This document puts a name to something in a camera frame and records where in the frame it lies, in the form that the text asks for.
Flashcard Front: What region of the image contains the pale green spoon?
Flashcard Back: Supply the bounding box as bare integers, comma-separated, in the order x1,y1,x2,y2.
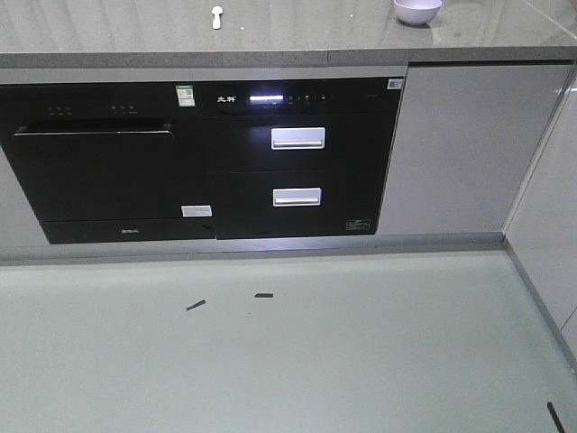
211,5,224,30

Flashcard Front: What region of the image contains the purple bowl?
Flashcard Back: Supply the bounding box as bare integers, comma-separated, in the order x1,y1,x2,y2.
393,0,443,25

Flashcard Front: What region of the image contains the black disinfection cabinet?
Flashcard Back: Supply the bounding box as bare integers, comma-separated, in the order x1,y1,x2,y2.
195,76,404,239

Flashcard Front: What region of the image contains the black tape strip left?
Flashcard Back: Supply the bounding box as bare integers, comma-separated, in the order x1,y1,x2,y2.
186,299,206,311

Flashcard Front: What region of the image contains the grey cabinet door right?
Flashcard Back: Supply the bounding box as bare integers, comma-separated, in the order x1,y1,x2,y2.
378,64,572,235

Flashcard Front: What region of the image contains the grey cabinet door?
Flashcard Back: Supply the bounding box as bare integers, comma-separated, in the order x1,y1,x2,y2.
0,151,49,247
378,64,572,235

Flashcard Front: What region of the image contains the black built-in dishwasher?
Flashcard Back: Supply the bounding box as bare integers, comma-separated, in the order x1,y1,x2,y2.
1,69,215,244

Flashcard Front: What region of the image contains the grey cabinet door left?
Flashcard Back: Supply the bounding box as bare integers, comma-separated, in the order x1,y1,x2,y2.
0,151,49,247

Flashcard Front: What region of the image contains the black tape strip right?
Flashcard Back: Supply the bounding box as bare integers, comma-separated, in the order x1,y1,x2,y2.
546,401,565,433

